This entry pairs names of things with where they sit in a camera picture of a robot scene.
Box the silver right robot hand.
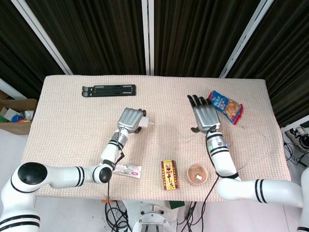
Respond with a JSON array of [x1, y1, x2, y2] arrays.
[[187, 94, 221, 133]]

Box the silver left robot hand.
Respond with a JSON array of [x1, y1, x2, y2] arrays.
[[117, 107, 147, 134]]

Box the white charger with cable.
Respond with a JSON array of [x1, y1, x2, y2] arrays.
[[148, 122, 272, 172]]

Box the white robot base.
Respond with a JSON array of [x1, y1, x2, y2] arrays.
[[123, 200, 179, 232]]

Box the blue snack bag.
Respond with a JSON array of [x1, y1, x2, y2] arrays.
[[208, 90, 244, 125]]

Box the black folding laptop stand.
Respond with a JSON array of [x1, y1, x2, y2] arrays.
[[81, 84, 136, 98]]

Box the pink white sachet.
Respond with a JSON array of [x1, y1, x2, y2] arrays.
[[112, 163, 142, 179]]

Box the beige woven tablecloth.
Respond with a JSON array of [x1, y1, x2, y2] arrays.
[[21, 74, 292, 202]]

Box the round brown cup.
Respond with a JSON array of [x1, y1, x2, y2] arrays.
[[187, 163, 209, 186]]

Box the yellow red carton box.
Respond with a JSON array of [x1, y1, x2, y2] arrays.
[[161, 159, 181, 191]]

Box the dark pleated curtain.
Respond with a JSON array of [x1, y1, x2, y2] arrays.
[[0, 0, 309, 129]]

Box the black white sneaker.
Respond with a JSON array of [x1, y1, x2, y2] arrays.
[[287, 122, 309, 148]]

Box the cardboard box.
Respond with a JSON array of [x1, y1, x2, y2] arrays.
[[0, 98, 38, 135]]

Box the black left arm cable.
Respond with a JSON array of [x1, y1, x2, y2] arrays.
[[107, 129, 125, 202]]

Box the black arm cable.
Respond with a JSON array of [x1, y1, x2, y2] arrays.
[[202, 125, 239, 203], [107, 129, 125, 202]]

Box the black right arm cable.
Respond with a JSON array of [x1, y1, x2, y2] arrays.
[[202, 125, 239, 203]]

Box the white frame post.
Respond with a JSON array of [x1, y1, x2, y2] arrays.
[[219, 0, 268, 78], [141, 0, 155, 75], [11, 0, 73, 75]]

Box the black floor cable bundle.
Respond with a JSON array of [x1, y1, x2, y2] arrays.
[[282, 135, 309, 167], [104, 200, 133, 232], [181, 200, 206, 232]]

